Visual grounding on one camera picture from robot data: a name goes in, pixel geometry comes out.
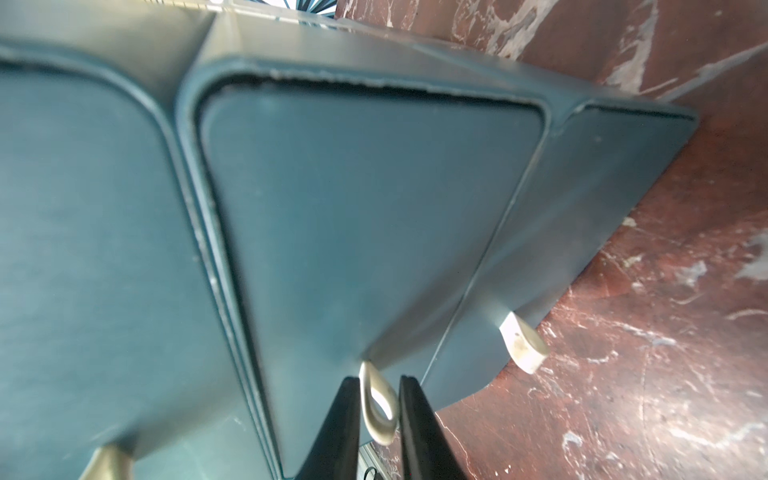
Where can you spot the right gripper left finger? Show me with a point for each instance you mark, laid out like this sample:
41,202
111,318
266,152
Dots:
334,454

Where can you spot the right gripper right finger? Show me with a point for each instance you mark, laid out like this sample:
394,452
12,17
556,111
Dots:
426,454

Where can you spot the teal top drawer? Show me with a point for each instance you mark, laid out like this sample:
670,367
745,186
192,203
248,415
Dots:
109,333

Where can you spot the teal drawer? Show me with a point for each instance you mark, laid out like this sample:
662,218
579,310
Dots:
109,333
354,219
596,164

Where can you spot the teal three-drawer cabinet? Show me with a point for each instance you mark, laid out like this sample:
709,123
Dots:
213,212

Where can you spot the teal bottom drawer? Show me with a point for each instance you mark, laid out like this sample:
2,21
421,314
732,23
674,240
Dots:
596,164

